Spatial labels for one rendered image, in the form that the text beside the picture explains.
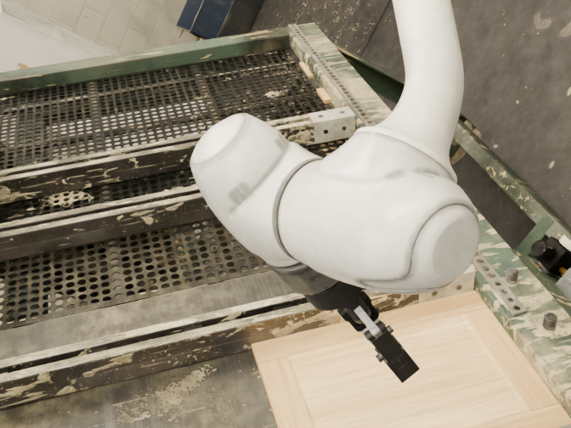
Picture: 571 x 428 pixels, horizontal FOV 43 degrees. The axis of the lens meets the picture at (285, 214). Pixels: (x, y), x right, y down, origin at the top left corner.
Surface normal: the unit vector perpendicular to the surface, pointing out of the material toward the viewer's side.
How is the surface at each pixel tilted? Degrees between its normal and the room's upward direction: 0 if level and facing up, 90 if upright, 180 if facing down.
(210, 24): 90
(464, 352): 54
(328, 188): 20
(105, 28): 90
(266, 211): 29
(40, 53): 90
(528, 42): 0
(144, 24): 90
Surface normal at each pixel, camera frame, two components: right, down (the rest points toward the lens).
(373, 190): -0.45, -0.60
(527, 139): -0.81, -0.31
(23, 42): 0.36, 0.39
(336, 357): -0.06, -0.81
